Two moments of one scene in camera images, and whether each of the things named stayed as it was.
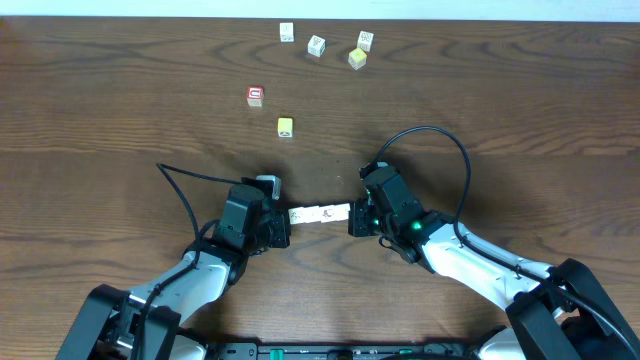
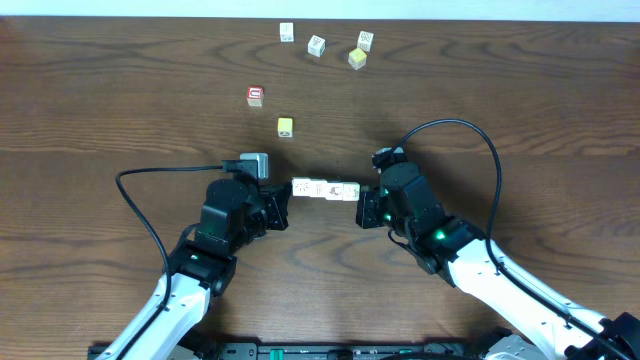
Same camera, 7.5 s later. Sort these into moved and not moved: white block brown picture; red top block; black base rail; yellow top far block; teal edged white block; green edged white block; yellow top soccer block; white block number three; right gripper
Moved: green edged white block; teal edged white block; right gripper; white block brown picture
Not moved: black base rail; white block number three; yellow top soccer block; red top block; yellow top far block
